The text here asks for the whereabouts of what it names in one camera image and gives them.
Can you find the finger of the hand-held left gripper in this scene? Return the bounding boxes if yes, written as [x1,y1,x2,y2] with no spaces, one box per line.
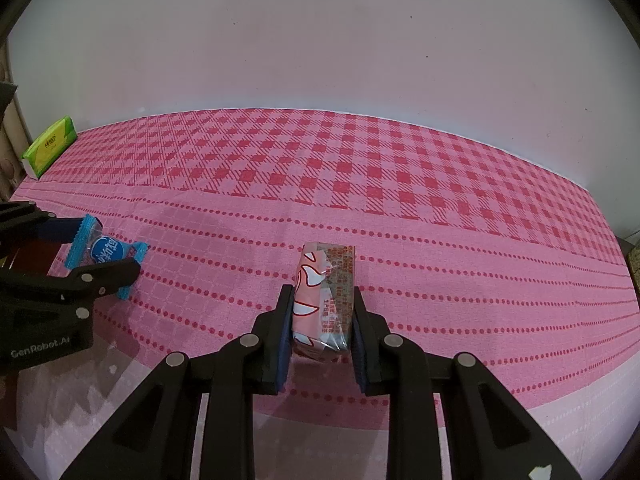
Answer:
[0,201,83,247]
[0,259,141,311]

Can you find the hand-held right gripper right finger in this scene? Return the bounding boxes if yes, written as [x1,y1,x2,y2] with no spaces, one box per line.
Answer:
[350,287,583,480]

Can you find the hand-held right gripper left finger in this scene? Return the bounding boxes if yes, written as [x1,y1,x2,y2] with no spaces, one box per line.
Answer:
[60,285,296,480]

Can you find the blue candy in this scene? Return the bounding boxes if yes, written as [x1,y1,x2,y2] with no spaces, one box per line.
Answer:
[65,214,151,301]

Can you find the maroon tin box gold inside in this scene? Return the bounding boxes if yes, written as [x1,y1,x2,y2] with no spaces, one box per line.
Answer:
[0,242,63,278]

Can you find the pink patterned snack packet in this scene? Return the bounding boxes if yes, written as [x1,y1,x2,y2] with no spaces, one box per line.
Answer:
[291,241,357,362]

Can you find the green tissue pack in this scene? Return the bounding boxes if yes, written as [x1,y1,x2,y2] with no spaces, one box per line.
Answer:
[21,116,78,179]

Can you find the pink checked tablecloth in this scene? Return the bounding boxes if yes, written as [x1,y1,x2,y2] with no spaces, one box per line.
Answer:
[0,106,640,480]

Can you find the printed cartons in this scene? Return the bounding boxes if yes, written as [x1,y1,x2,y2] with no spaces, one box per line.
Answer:
[620,232,640,288]

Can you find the beige moulded frame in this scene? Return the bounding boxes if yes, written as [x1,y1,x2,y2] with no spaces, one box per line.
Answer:
[0,50,32,202]

